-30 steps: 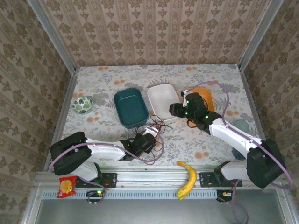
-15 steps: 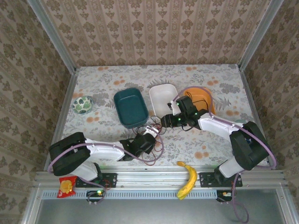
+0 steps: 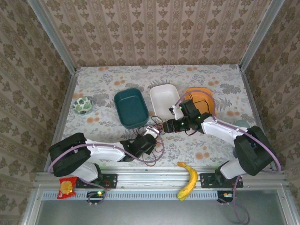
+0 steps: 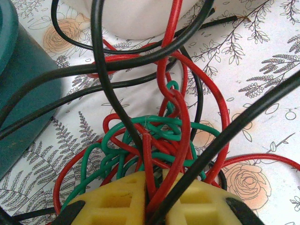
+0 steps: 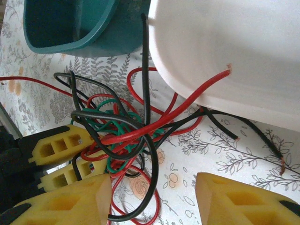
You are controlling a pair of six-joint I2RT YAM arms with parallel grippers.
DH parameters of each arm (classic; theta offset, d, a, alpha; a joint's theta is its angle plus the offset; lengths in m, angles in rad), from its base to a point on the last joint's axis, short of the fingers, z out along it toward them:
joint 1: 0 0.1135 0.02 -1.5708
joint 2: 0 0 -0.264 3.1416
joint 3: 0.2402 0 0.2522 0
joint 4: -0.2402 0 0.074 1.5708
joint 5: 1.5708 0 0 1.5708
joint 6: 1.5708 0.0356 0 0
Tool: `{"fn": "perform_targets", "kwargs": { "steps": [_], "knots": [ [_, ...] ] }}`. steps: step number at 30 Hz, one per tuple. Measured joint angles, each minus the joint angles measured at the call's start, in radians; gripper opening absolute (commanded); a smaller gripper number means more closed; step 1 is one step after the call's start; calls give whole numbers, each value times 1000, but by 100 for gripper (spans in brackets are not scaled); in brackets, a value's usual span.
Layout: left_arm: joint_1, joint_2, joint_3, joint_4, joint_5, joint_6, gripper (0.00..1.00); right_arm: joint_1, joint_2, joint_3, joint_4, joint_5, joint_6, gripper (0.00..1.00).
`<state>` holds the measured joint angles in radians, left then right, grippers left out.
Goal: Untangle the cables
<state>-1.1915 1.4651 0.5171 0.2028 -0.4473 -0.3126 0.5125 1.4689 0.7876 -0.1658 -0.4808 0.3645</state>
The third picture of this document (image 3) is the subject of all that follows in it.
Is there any red snack packet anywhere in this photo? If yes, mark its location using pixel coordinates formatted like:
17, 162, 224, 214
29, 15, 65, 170
57, 177, 78, 199

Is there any thin red cable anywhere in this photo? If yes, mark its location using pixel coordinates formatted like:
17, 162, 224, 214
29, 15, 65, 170
132, 116, 166, 167

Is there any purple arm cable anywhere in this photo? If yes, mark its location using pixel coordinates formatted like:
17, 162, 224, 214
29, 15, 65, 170
47, 131, 166, 206
174, 89, 283, 225

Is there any orange plastic tray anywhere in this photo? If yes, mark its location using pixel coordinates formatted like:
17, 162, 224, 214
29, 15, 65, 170
184, 87, 218, 118

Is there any teal plastic tray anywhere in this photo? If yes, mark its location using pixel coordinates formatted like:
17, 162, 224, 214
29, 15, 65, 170
113, 88, 150, 129

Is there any aluminium table side rail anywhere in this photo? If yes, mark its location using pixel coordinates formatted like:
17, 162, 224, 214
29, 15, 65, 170
44, 70, 80, 172
238, 65, 281, 172

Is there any yellow banana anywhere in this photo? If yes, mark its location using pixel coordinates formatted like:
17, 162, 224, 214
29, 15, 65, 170
177, 161, 199, 202

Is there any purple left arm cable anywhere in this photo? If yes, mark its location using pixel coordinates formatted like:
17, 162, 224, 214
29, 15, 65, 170
47, 131, 166, 206

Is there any leaf patterned bowl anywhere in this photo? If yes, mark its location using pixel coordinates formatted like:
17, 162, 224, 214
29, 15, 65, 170
72, 96, 94, 115

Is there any pale green cup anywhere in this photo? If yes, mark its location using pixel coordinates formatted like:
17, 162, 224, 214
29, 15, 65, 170
234, 120, 251, 129

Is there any white plastic tray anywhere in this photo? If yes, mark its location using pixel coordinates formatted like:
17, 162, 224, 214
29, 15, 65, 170
149, 83, 183, 120

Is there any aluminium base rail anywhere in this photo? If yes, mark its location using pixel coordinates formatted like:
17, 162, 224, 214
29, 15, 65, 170
34, 166, 287, 189

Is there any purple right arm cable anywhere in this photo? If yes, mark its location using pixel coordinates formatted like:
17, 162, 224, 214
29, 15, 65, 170
174, 89, 283, 225

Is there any small controller board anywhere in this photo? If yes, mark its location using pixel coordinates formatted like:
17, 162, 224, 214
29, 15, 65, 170
87, 191, 106, 204
217, 191, 234, 204

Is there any grey slotted cable duct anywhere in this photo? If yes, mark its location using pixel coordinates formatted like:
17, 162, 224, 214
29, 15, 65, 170
42, 189, 236, 200

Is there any aluminium frame post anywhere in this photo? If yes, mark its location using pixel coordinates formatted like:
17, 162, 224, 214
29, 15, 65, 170
27, 0, 77, 74
238, 0, 286, 71

